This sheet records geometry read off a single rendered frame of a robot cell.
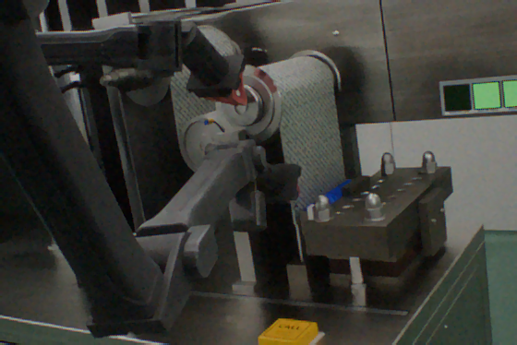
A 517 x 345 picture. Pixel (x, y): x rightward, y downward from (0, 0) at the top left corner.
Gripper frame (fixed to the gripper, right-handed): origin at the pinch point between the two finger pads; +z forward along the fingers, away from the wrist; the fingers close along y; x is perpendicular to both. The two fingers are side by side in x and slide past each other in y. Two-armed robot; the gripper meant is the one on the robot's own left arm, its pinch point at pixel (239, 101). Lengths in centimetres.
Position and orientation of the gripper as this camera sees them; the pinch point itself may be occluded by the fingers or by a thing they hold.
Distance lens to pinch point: 119.9
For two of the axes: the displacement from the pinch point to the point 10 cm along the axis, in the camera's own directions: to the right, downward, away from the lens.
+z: 4.6, 4.5, 7.7
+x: 2.5, -8.9, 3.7
